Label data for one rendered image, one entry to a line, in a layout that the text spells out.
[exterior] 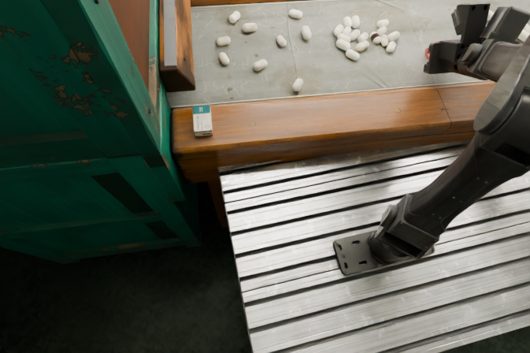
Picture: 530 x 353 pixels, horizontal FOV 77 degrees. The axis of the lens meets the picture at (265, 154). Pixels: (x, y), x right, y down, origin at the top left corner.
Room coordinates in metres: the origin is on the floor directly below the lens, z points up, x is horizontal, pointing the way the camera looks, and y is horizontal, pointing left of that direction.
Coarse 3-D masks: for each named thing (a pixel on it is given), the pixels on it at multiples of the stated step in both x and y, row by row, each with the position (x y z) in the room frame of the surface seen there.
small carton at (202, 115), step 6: (192, 108) 0.36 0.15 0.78; (198, 108) 0.36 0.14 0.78; (204, 108) 0.36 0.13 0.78; (210, 108) 0.36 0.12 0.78; (198, 114) 0.34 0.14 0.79; (204, 114) 0.34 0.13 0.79; (210, 114) 0.35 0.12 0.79; (198, 120) 0.33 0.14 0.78; (204, 120) 0.33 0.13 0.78; (210, 120) 0.33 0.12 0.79; (198, 126) 0.32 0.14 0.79; (204, 126) 0.32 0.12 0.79; (210, 126) 0.32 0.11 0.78; (198, 132) 0.30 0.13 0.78; (204, 132) 0.31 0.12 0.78; (210, 132) 0.31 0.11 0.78
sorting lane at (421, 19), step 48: (336, 0) 0.77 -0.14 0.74; (384, 0) 0.80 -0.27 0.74; (432, 0) 0.82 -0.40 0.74; (480, 0) 0.84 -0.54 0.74; (528, 0) 0.87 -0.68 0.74; (192, 48) 0.55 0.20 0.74; (240, 48) 0.57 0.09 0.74; (288, 48) 0.58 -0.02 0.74; (336, 48) 0.60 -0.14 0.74; (384, 48) 0.62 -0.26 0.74; (192, 96) 0.41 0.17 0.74; (240, 96) 0.43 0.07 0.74; (288, 96) 0.44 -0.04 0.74
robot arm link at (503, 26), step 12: (504, 12) 0.53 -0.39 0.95; (516, 12) 0.52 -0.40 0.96; (528, 12) 0.52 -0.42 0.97; (492, 24) 0.52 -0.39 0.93; (504, 24) 0.50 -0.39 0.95; (516, 24) 0.50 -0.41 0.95; (480, 36) 0.52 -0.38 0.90; (492, 36) 0.49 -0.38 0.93; (504, 36) 0.49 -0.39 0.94; (516, 36) 0.49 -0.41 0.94; (468, 48) 0.47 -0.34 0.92; (480, 48) 0.44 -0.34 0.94; (468, 60) 0.43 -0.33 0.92
